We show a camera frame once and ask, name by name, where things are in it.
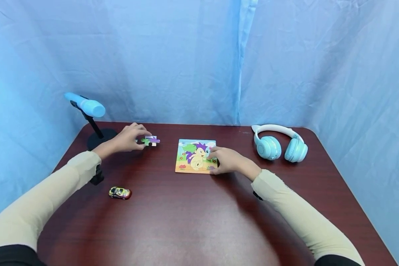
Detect yellow red toy car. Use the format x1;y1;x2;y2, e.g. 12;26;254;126
108;187;133;200

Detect person's right hand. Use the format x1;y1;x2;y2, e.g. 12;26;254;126
206;146;263;182

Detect light blue microphone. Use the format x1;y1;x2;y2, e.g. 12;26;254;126
64;92;106;118

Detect person's left hand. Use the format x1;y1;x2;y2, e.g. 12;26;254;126
100;123;153;160

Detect light blue cat-ear headphones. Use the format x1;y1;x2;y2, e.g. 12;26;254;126
251;124;309;163

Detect black microphone stand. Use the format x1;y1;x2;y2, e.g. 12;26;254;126
70;97;119;151

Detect person's right forearm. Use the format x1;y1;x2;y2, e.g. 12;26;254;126
251;169;366;266

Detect person's left forearm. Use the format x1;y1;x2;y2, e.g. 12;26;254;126
0;151;102;266

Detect purple green puzzle piece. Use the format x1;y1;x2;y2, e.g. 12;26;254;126
140;136;161;147

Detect colourful cartoon puzzle board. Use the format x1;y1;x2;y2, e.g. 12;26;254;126
175;139;218;174

